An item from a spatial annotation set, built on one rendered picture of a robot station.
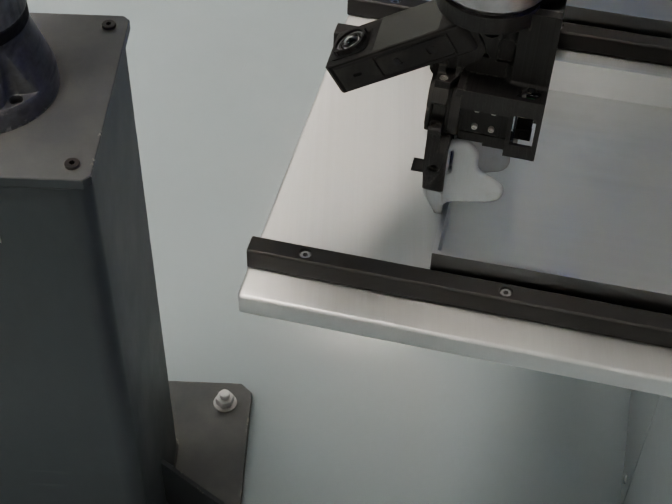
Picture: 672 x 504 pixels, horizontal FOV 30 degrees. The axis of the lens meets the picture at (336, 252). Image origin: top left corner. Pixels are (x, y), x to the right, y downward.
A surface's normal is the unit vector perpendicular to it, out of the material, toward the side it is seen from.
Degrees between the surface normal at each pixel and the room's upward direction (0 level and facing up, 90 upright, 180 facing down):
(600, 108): 0
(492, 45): 90
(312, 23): 0
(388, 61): 91
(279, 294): 0
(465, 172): 93
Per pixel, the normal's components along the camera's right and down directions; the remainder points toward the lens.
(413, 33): -0.50, -0.67
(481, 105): -0.24, 0.70
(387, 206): 0.02, -0.69
